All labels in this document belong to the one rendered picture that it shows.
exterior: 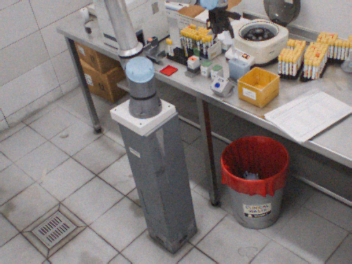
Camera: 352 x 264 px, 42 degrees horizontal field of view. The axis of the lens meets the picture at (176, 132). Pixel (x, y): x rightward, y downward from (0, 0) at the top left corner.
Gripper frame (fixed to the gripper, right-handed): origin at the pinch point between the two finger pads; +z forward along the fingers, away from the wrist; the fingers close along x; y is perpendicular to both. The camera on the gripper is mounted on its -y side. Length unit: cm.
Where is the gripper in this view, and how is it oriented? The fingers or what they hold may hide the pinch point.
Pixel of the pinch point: (224, 45)
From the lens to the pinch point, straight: 220.3
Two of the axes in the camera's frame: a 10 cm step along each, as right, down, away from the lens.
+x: 5.5, 4.7, -6.9
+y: -8.3, 3.9, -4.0
